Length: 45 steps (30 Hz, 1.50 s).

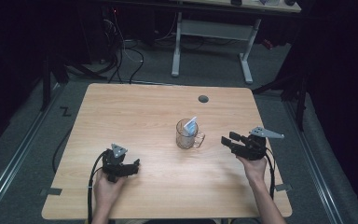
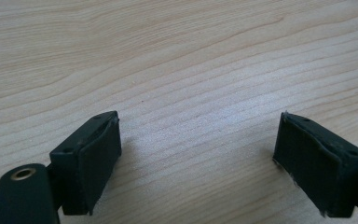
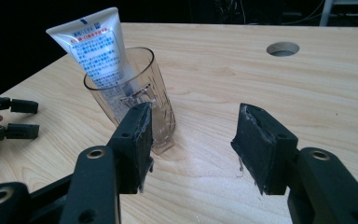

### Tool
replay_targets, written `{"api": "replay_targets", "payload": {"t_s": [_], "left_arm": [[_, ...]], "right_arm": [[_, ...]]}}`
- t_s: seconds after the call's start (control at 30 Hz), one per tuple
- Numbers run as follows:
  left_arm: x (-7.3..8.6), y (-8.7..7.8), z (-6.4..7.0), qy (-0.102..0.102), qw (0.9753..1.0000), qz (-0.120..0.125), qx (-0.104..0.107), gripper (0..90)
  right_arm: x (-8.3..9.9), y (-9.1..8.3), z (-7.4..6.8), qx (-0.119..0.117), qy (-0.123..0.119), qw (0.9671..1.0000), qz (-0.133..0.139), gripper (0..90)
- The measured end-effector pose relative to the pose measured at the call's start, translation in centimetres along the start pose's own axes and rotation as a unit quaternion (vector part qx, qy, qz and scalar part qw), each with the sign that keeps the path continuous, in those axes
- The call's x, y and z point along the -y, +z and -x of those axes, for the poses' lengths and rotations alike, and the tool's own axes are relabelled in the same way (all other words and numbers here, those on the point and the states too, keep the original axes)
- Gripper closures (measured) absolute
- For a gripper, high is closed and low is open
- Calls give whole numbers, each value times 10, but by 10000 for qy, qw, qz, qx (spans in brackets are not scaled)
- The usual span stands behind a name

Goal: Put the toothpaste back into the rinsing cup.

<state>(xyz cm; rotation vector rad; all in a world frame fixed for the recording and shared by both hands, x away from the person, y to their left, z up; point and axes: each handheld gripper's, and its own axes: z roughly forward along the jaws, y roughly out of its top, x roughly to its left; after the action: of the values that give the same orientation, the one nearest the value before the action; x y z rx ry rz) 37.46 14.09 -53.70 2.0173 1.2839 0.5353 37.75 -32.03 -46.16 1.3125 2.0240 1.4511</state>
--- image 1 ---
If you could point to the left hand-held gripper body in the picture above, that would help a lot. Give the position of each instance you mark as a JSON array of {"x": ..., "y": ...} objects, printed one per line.
[{"x": 113, "y": 166}]

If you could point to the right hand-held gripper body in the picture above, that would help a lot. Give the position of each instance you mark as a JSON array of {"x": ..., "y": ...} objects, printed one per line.
[{"x": 254, "y": 146}]

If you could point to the white blue toothpaste tube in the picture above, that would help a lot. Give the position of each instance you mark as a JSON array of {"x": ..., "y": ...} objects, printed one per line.
[{"x": 191, "y": 127}]

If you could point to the clear glass mug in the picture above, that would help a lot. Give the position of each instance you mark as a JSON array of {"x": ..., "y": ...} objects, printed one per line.
[{"x": 187, "y": 138}]

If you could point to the person's left hand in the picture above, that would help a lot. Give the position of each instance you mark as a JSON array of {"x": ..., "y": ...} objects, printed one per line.
[{"x": 107, "y": 188}]

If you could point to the person's right hand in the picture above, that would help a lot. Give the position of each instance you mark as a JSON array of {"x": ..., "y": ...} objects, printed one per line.
[{"x": 254, "y": 171}]

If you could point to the grey round table grommet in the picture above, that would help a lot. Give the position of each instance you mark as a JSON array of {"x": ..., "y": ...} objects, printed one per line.
[{"x": 203, "y": 99}]

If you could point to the grey tape strip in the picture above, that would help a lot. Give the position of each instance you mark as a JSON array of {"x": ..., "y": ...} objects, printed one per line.
[
  {"x": 284, "y": 187},
  {"x": 51, "y": 191}
]

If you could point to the black metal stand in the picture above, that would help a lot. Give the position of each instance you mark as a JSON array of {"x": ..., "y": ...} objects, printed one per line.
[
  {"x": 300, "y": 102},
  {"x": 46, "y": 81}
]

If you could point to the black floor tape mark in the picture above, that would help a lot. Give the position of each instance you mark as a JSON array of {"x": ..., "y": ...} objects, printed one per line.
[{"x": 65, "y": 111}]

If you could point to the small red object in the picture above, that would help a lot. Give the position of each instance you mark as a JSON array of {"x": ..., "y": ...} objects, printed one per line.
[{"x": 268, "y": 44}]

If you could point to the white-legged wooden desk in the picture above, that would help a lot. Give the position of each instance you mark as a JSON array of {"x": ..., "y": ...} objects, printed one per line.
[{"x": 217, "y": 29}]

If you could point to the metal floor rail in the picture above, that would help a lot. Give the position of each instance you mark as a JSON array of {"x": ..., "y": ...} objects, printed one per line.
[
  {"x": 315, "y": 161},
  {"x": 15, "y": 155}
]

